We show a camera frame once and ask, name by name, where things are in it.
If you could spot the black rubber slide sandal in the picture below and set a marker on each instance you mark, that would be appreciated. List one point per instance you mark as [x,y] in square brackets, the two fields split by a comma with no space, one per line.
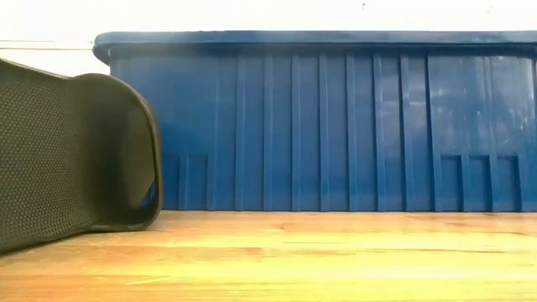
[50,159]

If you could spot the blue plastic bin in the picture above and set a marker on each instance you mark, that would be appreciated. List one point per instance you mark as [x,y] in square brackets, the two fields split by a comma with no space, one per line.
[335,126]

